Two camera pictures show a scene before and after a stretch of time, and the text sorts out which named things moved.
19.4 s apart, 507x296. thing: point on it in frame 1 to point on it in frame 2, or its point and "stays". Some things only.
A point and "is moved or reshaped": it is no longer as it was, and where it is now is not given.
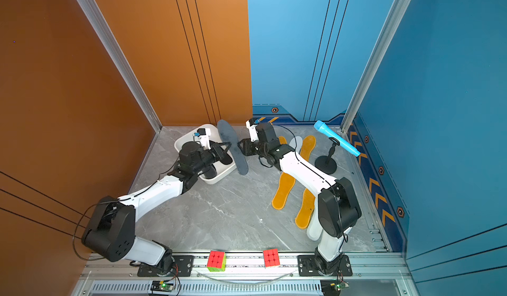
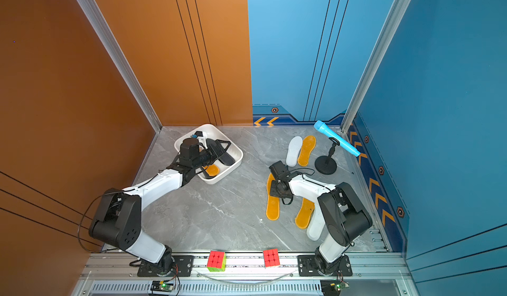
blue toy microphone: (337, 138) stays
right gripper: (247, 144) to (272, 191)
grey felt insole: (228, 132) is moved or reshaped
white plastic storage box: (216, 141) stays
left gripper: (218, 153) stays
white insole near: (315, 229) stays
